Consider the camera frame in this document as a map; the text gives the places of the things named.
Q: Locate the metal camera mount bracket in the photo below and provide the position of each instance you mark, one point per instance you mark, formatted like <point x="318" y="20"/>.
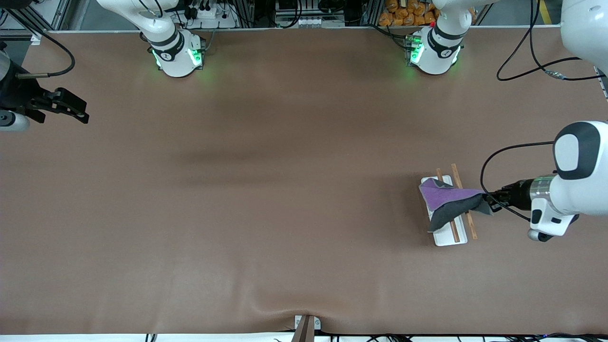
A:
<point x="306" y="330"/>

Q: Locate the orange packets pile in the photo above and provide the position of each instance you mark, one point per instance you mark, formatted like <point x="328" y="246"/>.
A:
<point x="394" y="14"/>

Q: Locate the aluminium frame post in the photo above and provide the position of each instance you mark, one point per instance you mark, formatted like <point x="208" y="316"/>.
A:
<point x="59" y="14"/>

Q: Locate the grey and purple towel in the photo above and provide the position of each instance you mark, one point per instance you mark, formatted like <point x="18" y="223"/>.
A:
<point x="446" y="199"/>

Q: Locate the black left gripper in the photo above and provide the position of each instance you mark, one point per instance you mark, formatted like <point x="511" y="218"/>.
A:
<point x="518" y="193"/>

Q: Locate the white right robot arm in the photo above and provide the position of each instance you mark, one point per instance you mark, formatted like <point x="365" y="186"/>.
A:
<point x="175" y="61"/>

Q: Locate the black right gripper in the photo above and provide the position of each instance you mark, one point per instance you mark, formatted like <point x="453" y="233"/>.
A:
<point x="19" y="92"/>

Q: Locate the white power strip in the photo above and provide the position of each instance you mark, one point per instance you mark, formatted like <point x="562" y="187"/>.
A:
<point x="209" y="12"/>

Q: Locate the white rack with wooden rods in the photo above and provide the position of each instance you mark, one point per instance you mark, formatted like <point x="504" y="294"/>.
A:
<point x="446" y="237"/>

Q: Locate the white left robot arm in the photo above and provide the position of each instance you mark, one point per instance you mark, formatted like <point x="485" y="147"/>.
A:
<point x="570" y="194"/>

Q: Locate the brown table cover mat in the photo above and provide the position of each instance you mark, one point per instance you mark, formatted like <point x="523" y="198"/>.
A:
<point x="304" y="190"/>

